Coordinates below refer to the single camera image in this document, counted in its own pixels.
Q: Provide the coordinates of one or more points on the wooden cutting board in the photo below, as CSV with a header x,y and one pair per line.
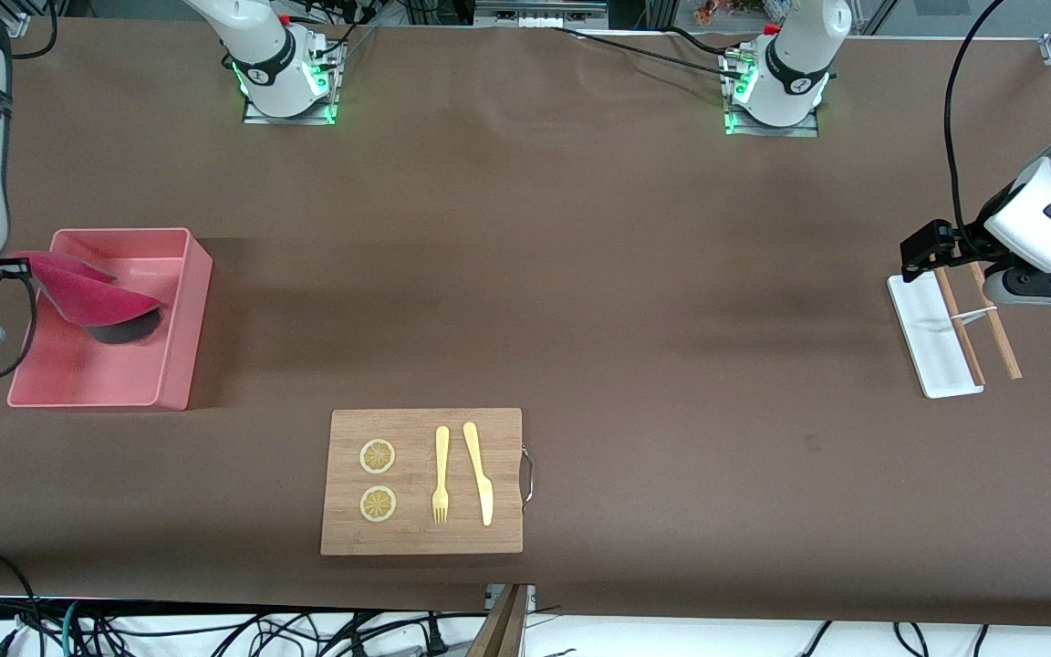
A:
x,y
416,538

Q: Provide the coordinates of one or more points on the yellow fork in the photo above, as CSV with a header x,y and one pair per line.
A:
x,y
442,447

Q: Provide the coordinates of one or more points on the lemon slice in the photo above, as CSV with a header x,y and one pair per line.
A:
x,y
378,456
378,504

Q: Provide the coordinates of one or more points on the black power plug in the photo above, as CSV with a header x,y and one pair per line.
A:
x,y
434,639

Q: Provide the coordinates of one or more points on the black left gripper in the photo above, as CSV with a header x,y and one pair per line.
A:
x,y
970,236

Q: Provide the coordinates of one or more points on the yellow knife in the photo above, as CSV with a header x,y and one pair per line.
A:
x,y
480,484

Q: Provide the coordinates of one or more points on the aluminium frame profile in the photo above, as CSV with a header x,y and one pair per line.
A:
x,y
1048,50
24,14

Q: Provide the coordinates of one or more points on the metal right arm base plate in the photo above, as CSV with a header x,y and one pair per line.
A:
x,y
256,117

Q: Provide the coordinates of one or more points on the pink and grey fleece cloth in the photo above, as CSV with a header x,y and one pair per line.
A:
x,y
88,297

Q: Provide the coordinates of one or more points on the pink plastic bin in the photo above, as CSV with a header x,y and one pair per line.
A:
x,y
124,383

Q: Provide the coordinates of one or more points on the wooden plank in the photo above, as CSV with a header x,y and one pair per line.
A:
x,y
503,630

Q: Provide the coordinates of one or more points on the grey power strip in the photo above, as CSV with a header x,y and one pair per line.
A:
x,y
535,14

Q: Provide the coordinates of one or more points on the thin white chopstick band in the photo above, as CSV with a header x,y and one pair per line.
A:
x,y
977,314

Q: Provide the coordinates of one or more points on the white rectangular tray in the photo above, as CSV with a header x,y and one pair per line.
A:
x,y
931,347

